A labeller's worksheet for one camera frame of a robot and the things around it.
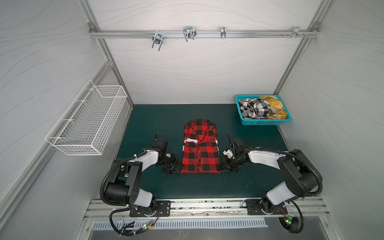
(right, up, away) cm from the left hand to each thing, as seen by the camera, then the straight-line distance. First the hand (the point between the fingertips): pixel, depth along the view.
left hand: (184, 164), depth 87 cm
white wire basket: (-44, +23, -18) cm, 53 cm away
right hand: (+22, -1, 0) cm, 22 cm away
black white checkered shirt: (+50, +35, +21) cm, 65 cm away
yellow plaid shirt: (+64, +33, +15) cm, 73 cm away
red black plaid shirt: (+10, +7, +4) cm, 13 cm away
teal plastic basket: (+51, +25, +15) cm, 58 cm away
